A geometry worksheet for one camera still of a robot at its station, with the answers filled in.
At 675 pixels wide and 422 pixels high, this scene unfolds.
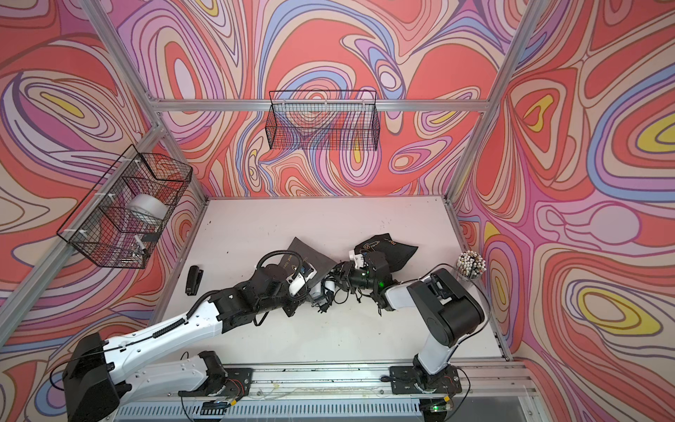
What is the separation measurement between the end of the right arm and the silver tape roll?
54 centimetres

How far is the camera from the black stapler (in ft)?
2.97

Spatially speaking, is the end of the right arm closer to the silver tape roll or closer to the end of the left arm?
the end of the left arm

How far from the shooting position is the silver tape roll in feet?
2.41

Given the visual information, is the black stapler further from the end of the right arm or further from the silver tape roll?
the end of the right arm

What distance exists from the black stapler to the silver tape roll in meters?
0.28

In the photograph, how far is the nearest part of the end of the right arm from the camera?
722 millimetres

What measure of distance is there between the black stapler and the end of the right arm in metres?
0.51

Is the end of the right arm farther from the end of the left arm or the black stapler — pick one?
the black stapler

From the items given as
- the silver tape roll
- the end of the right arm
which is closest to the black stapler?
the silver tape roll
